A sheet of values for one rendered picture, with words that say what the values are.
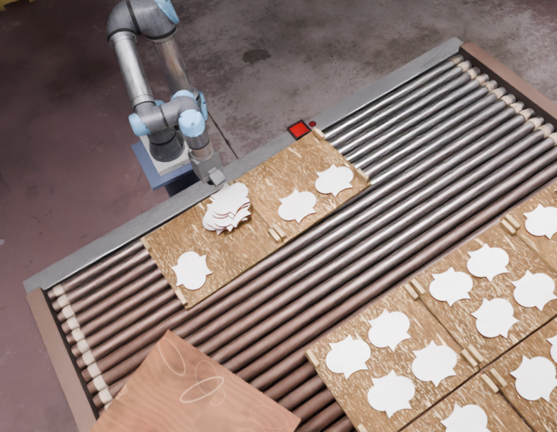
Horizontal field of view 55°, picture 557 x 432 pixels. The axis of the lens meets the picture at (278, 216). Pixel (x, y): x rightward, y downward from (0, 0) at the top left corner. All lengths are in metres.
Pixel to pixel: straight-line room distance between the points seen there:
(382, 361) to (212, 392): 0.53
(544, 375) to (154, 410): 1.15
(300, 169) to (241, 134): 1.44
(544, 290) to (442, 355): 0.40
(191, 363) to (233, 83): 2.48
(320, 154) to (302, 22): 2.18
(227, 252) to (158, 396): 0.56
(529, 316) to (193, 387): 1.07
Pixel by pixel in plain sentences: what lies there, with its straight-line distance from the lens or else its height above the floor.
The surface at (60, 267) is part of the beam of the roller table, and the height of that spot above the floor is 0.92.
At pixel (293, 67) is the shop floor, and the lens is 3.87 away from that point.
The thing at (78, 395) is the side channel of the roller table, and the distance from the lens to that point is 1.91.
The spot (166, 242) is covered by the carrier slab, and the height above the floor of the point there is 0.94.
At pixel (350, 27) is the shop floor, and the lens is 4.14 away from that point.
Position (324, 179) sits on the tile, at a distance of 2.06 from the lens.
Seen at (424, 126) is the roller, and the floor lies 0.92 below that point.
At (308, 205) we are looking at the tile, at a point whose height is 0.95.
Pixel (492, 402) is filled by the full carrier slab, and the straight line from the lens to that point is 1.79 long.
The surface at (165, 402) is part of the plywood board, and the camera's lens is 1.70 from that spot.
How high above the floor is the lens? 2.63
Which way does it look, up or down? 58 degrees down
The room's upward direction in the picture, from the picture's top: 12 degrees counter-clockwise
